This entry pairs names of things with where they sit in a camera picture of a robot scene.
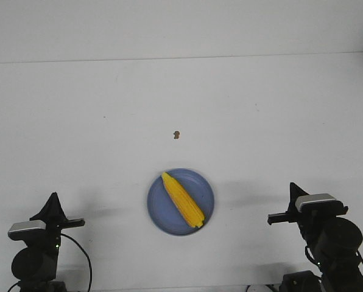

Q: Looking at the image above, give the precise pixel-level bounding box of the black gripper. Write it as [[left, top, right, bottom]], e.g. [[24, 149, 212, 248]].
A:
[[29, 192, 85, 240], [267, 182, 308, 225]]

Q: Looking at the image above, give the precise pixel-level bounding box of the yellow corn cob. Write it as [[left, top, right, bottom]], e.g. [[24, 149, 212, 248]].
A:
[[161, 172, 205, 228]]

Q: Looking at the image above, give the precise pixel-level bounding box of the blue round plate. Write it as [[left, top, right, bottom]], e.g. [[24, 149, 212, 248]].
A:
[[147, 169, 214, 236]]

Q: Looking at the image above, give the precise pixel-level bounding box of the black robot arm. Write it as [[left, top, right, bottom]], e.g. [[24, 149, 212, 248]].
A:
[[7, 192, 93, 291], [267, 182, 363, 291]]

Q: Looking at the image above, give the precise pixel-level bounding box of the white object at table edge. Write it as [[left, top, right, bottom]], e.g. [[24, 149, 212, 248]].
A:
[[245, 284, 279, 292]]

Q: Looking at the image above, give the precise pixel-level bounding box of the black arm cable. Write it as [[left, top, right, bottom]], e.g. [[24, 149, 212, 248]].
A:
[[59, 232, 93, 291], [305, 245, 363, 283]]

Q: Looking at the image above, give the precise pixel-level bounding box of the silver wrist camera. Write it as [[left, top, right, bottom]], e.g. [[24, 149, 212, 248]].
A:
[[295, 193, 348, 216], [7, 220, 46, 241]]

